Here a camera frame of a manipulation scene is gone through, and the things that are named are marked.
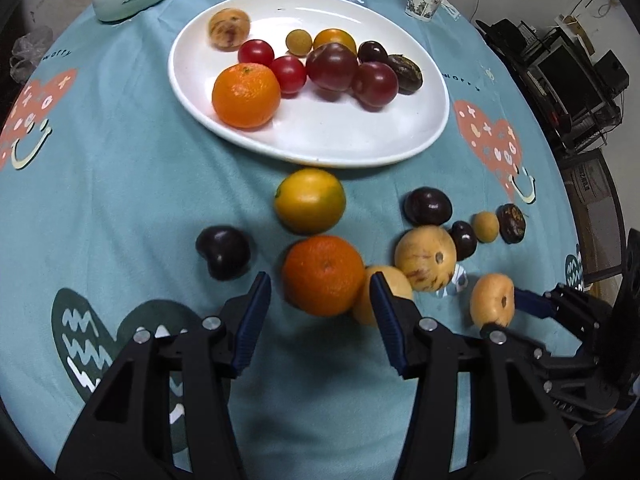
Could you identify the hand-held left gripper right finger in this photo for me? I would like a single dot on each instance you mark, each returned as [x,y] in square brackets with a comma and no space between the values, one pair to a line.
[387,330]

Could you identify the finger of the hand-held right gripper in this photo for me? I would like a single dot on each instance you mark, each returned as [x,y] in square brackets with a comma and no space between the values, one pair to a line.
[532,302]
[580,385]

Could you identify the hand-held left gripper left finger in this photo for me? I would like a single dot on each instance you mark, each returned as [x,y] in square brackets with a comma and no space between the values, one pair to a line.
[250,330]

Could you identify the smooth pale beige fruit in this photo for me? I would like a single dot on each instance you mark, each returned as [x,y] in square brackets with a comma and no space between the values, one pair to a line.
[395,280]

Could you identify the small dark ridged fruit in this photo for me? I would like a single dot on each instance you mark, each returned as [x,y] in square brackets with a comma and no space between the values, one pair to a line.
[511,222]

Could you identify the large spotted beige fruit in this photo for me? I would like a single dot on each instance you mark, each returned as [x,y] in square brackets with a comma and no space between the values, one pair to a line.
[422,255]

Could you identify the orange mandarin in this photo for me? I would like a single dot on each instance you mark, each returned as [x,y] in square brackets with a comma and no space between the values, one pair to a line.
[246,95]
[323,275]

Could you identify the small tan longan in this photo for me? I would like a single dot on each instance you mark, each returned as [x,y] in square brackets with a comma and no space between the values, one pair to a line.
[485,226]

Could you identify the dark purple plum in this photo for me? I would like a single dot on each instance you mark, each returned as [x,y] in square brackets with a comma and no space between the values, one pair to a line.
[372,51]
[463,240]
[428,206]

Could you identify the white plate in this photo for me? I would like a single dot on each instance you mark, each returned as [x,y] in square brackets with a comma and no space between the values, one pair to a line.
[325,130]

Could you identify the large dark red plum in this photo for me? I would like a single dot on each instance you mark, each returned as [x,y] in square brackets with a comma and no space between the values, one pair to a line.
[332,66]

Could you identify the small yellow-green fruit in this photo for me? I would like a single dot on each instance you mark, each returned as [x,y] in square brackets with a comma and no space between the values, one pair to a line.
[298,41]

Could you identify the small yellow-orange mandarin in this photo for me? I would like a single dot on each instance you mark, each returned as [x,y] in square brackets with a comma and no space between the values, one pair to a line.
[334,37]

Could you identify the heart-shaped dark plum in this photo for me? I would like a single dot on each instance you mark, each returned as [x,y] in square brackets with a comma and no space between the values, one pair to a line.
[223,252]

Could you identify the green-yellow mandarin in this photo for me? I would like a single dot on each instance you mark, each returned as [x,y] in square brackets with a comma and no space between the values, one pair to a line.
[310,201]

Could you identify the computer monitor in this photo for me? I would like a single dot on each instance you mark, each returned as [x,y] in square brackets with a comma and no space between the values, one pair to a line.
[565,77]

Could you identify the black speaker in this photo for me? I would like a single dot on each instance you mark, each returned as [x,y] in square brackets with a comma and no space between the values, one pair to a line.
[612,72]

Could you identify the black box device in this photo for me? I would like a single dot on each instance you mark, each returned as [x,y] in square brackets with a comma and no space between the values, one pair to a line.
[505,37]

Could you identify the tan cardboard box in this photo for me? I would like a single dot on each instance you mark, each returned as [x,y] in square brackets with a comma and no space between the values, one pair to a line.
[575,30]

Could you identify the clear plastic bag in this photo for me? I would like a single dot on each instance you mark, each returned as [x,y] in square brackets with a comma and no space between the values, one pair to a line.
[30,50]

